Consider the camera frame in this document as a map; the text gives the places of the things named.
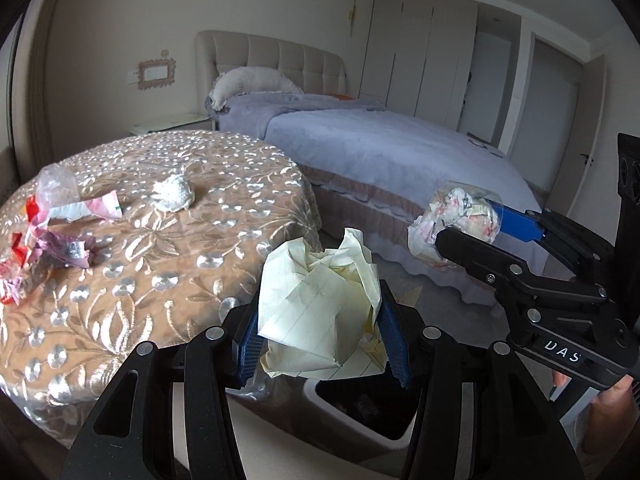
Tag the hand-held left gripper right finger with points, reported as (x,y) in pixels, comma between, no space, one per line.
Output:
(397,345)

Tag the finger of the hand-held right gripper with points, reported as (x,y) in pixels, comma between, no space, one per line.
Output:
(520,225)
(475,255)

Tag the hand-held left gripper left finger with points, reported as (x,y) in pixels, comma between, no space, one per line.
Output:
(248,355)

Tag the clear plastic wrapper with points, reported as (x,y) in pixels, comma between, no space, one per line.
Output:
(460,210)

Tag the yellow lined paper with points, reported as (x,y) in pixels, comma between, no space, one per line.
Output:
(320,300)

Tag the white trash bin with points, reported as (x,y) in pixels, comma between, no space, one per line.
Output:
(345,422)

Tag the person's right hand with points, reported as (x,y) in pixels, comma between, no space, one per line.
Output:
(607,425)

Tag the white door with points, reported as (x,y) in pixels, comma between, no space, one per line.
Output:
(555,125)

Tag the round table floral cloth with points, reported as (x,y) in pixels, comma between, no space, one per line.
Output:
(150,260)

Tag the crumpled white tissue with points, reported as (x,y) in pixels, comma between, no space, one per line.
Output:
(175,192)

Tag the white wardrobe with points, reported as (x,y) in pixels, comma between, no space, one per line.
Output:
(425,60)

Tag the purple silver wrapper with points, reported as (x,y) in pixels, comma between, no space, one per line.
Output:
(70,252)

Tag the pink white wrapper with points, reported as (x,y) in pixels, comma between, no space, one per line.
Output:
(95,207)

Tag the white nightstand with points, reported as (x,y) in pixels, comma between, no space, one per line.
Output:
(170,122)

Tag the red white crumpled wrapper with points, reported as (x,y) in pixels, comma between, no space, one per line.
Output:
(15,265)

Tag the clear plastic bag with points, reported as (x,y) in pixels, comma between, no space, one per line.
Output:
(57,187)

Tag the small red wrapper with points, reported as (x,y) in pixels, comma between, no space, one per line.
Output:
(34,210)

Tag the beige tufted headboard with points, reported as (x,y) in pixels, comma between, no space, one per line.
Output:
(300,60)

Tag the white ruffled pillow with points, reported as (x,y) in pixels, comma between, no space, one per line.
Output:
(250,82)

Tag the gold wall ornament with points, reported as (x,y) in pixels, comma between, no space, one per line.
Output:
(353,12)

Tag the framed wall switch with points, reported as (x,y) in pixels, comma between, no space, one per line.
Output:
(156,73)

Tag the wall socket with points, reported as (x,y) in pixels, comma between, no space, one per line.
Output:
(133,77)

